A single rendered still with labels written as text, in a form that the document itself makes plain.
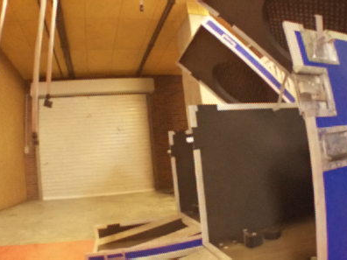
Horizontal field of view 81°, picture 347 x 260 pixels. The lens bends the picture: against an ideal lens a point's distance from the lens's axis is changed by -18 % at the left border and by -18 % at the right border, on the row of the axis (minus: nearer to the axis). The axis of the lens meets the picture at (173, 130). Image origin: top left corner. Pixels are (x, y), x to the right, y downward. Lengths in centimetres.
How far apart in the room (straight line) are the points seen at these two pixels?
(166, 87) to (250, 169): 580
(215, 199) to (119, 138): 517
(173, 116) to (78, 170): 297
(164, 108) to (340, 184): 642
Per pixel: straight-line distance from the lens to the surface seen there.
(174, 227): 215
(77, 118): 647
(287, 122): 169
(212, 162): 136
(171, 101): 699
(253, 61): 197
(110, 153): 632
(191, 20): 406
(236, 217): 146
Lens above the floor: 64
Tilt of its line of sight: 8 degrees up
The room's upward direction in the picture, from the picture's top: 6 degrees counter-clockwise
